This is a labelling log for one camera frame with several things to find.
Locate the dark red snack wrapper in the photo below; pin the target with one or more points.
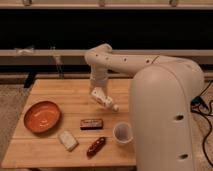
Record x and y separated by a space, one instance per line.
96 146

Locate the brown chocolate bar box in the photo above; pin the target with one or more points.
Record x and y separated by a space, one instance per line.
91 124

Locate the blue power adapter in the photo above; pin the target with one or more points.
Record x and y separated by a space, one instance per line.
196 101

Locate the white plastic bottle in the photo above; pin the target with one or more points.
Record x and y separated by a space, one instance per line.
106 101

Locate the white sponge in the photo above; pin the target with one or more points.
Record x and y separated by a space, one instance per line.
68 140

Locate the wooden table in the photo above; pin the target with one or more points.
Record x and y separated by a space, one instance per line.
84 135

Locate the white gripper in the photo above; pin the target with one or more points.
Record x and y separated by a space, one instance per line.
99 79

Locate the orange ceramic bowl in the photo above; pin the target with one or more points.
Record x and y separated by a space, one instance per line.
42 116

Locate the long white rail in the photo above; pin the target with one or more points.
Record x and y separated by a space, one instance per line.
43 56

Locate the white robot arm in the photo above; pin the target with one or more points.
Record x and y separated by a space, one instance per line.
161 91

